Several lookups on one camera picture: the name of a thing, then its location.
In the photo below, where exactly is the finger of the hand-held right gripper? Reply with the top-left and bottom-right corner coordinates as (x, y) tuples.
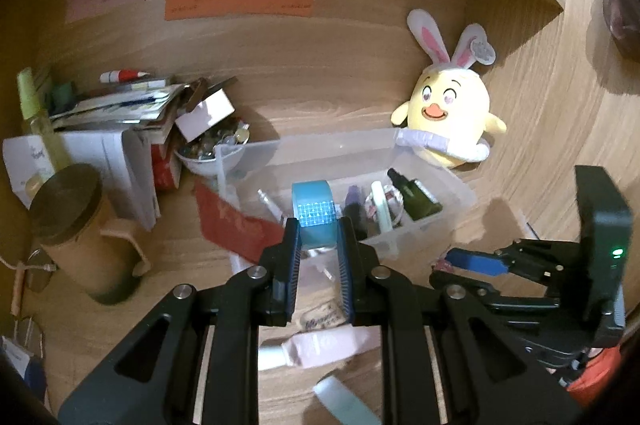
(445, 241), (583, 286)
(430, 270), (561, 311)

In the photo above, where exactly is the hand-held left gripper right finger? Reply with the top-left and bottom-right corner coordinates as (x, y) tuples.
(336, 216), (583, 425)

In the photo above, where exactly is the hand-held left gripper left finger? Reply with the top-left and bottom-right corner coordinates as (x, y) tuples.
(57, 217), (303, 425)

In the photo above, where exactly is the blue tape roll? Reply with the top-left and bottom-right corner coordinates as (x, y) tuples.
(291, 180), (341, 251)

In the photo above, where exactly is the dark green spray bottle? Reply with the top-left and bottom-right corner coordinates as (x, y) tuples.
(386, 167), (443, 221)

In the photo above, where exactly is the red packet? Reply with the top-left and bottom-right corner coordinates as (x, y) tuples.
(194, 181), (286, 266)

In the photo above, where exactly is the clear plastic organizer box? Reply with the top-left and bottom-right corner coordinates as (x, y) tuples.
(214, 127), (478, 291)

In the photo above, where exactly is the person's right forearm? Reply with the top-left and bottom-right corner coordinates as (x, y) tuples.
(567, 345), (623, 406)

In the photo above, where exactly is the white printed packet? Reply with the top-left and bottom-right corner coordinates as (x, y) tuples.
(300, 297), (348, 333)

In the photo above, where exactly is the small clear tube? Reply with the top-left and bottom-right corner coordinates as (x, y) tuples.
(257, 189), (283, 223)

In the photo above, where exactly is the pink tube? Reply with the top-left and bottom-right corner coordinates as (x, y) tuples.
(259, 326), (378, 372)

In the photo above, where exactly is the patterned tape roll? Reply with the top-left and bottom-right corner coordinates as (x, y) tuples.
(365, 187), (406, 226)

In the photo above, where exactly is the light blue tube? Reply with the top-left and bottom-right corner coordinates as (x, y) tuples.
(312, 375), (381, 425)

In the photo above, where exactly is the white bowl of beads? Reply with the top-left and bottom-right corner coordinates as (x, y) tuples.
(174, 117), (251, 176)

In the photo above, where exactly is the yellow chick plush toy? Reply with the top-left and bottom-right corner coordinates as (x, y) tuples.
(390, 9), (507, 170)

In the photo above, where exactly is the red box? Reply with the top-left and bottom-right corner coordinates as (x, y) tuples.
(151, 144), (182, 190)

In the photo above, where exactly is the small white box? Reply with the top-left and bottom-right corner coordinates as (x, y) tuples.
(174, 87), (236, 142)

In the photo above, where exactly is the white paper box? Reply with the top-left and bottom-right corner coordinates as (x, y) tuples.
(2, 130), (160, 231)

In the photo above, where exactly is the brown mug with lid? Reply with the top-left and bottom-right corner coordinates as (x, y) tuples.
(29, 164), (151, 305)

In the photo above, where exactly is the dark round object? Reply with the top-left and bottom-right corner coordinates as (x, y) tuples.
(602, 0), (640, 60)

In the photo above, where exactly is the stack of papers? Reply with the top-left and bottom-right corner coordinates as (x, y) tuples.
(50, 77), (186, 133)

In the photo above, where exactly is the red and white marker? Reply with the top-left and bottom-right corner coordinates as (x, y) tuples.
(99, 69), (150, 84)

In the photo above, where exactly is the blue and white bag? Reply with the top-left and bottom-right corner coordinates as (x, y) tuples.
(0, 335), (48, 406)

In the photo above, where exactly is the dark green small box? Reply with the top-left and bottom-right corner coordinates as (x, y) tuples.
(52, 82), (76, 106)

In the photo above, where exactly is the light green spray bottle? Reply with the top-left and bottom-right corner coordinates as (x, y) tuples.
(16, 67), (71, 186)

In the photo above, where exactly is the white cable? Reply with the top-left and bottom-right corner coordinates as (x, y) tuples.
(0, 250), (58, 291)

